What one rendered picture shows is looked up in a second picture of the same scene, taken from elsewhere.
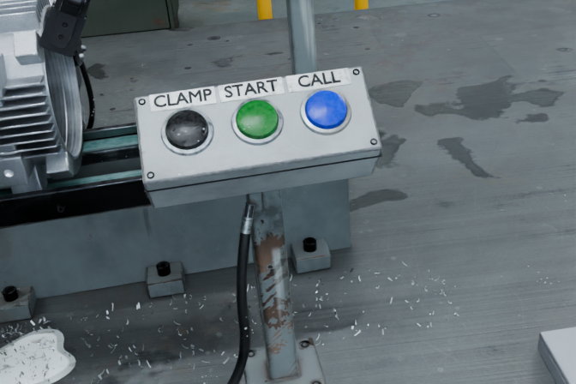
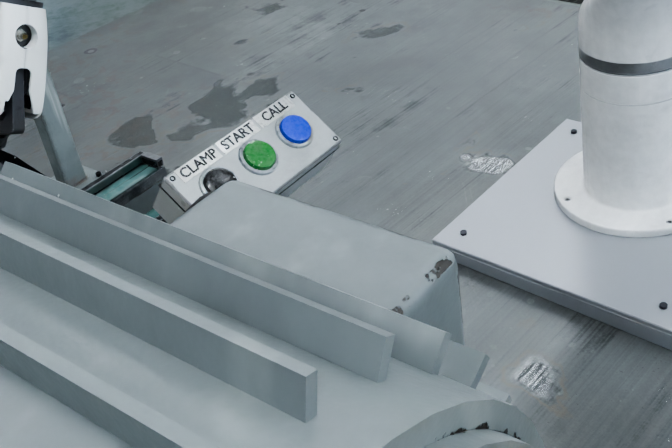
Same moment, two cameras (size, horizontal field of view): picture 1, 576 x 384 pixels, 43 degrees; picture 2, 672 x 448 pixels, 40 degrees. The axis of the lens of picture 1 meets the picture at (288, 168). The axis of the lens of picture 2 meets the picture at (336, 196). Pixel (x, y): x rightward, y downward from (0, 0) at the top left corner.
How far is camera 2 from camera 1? 0.47 m
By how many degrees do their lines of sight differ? 34
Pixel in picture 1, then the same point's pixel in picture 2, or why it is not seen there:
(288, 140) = (286, 160)
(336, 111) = (304, 127)
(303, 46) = (54, 119)
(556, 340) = (446, 238)
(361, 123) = (320, 129)
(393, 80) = (121, 123)
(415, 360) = not seen: hidden behind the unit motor
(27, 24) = not seen: outside the picture
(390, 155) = not seen: hidden behind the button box
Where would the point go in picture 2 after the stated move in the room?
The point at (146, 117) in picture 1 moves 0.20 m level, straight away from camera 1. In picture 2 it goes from (184, 188) to (29, 146)
